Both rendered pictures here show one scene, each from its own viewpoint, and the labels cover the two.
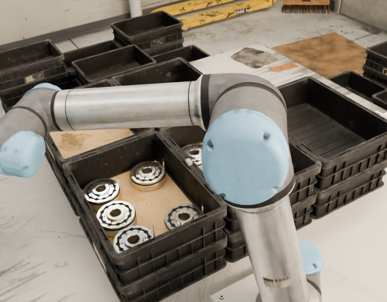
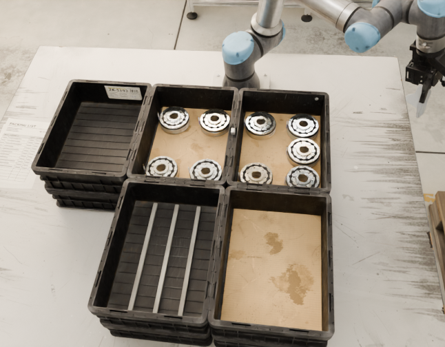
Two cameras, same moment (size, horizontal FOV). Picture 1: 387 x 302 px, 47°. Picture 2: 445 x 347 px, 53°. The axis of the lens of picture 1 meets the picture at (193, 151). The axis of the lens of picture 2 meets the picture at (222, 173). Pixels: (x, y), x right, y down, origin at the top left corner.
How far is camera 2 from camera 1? 1.81 m
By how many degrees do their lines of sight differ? 82
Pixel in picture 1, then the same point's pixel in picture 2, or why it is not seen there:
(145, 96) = not seen: outside the picture
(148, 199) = (268, 163)
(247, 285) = not seen: hidden behind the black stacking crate
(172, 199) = (252, 152)
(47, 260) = (357, 206)
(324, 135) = (89, 141)
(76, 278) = (340, 180)
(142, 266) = (306, 109)
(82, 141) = (284, 275)
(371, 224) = not seen: hidden behind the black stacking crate
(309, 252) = (231, 38)
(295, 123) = (90, 167)
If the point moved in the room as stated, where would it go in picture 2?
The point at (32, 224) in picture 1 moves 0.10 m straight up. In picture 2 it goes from (361, 253) to (368, 238)
